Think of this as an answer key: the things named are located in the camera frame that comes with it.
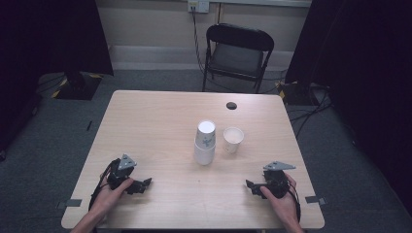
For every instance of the black folding chair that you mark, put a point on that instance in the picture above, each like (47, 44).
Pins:
(238, 55)

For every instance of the white paper cup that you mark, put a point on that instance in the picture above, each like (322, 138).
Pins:
(233, 137)
(204, 157)
(206, 134)

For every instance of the black stand base yellow tape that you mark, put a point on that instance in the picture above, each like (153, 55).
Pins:
(296, 93)
(77, 85)

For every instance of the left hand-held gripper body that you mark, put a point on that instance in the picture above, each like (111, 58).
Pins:
(120, 174)

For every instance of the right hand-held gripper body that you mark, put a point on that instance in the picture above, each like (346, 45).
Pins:
(275, 184)

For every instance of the white wall socket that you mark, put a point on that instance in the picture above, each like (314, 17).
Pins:
(198, 6)

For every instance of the black curtain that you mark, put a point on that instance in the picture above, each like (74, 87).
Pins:
(362, 64)
(48, 39)

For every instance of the grey tape strip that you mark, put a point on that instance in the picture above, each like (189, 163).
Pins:
(69, 203)
(315, 200)

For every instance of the black round table grommet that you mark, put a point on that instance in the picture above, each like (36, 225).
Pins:
(231, 105)

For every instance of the small black floor strip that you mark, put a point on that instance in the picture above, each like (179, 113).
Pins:
(89, 125)

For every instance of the person's left hand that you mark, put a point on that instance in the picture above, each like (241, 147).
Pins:
(110, 199)

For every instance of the person's right hand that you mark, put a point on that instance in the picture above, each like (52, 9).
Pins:
(283, 205)

